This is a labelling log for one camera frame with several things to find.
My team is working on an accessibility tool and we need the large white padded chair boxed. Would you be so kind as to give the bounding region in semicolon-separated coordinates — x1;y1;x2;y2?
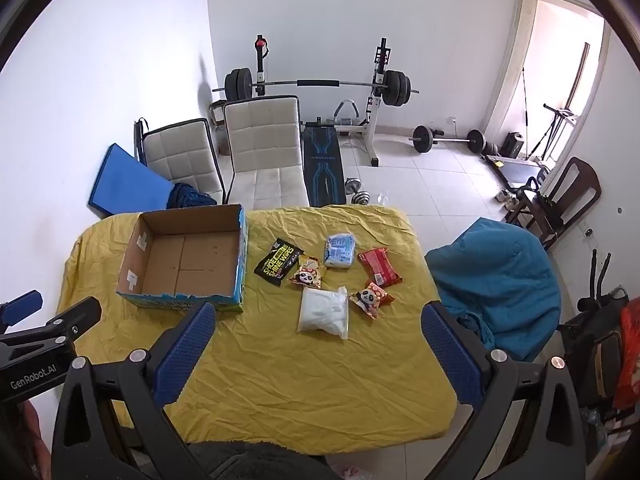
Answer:
222;95;311;211

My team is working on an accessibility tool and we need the black treadmill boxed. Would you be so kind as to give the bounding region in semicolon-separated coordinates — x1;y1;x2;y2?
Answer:
482;102;581;186

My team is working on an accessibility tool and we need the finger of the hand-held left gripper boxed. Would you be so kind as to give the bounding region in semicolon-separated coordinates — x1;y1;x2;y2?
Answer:
0;289;44;328
0;296;103;357

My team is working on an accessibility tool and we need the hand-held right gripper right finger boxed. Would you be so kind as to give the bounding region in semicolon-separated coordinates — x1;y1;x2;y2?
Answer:
421;301;587;480

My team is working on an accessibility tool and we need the black folded frame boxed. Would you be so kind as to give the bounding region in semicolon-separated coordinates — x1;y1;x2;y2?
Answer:
133;117;152;167

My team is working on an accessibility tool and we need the black exercise machine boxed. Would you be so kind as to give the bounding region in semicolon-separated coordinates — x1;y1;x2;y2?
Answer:
557;252;631;411

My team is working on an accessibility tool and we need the yellow panda snack packet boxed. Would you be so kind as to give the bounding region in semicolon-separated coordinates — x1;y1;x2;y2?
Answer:
291;256;327;289

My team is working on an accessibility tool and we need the long barbell with black plates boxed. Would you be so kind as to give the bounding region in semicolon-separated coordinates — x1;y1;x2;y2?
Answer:
212;67;421;108

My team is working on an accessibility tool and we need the grey cable handle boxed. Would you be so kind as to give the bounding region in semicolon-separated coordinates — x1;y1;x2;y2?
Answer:
334;100;363;126

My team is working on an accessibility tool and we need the yellow tablecloth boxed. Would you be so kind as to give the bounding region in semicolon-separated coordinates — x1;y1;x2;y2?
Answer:
56;205;458;456

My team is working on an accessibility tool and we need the dark wooden chair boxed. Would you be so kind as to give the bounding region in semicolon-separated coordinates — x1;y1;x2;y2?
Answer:
505;156;602;251

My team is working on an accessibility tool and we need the chrome dumbbell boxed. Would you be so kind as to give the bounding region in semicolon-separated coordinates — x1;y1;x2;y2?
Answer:
345;177;371;206

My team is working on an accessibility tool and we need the black blue weight bench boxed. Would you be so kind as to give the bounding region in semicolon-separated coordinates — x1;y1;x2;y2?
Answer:
302;122;347;207

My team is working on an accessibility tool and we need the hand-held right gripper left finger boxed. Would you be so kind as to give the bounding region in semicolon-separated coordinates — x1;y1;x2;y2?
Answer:
50;301;218;480

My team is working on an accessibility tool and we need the small white padded chair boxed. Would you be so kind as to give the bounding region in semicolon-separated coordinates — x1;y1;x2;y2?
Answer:
141;118;226;206

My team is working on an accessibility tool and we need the blue folded exercise mat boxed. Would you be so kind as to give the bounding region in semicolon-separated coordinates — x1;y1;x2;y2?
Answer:
88;143;176;219

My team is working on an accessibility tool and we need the black speaker box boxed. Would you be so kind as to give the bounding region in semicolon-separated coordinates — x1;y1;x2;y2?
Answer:
501;131;526;158

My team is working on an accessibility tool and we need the black wipes packet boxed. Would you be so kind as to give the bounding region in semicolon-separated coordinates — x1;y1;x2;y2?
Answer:
253;238;304;288

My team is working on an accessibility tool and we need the red snack packet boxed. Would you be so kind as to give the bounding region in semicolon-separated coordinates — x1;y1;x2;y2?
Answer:
357;247;403;288

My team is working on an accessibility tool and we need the dark blue knit cloth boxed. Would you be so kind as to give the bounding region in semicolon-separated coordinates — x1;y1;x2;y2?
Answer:
166;182;217;209

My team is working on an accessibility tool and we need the blue white tissue pack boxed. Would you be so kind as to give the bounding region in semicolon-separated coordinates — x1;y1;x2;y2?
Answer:
324;232;357;269

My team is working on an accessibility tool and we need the dark grey clothing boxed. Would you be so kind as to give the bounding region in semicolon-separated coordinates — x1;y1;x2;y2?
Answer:
187;440;341;480

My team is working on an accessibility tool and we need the short barbell with black plates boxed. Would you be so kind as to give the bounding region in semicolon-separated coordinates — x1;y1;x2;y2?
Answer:
407;125;486;155

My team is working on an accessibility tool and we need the white plastic bag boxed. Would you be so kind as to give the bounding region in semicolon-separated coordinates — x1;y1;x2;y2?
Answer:
297;286;349;340

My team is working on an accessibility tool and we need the orange panda snack packet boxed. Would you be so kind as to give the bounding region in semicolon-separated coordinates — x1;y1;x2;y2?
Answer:
348;281;396;320

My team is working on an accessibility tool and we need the orange red bag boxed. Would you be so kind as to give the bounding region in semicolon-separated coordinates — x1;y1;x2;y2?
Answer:
612;297;640;411

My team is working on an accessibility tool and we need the white barbell rack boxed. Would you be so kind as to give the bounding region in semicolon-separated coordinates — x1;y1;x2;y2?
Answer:
252;35;396;167

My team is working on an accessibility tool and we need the cardboard box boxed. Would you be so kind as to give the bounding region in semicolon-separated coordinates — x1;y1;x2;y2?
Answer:
116;204;249;315

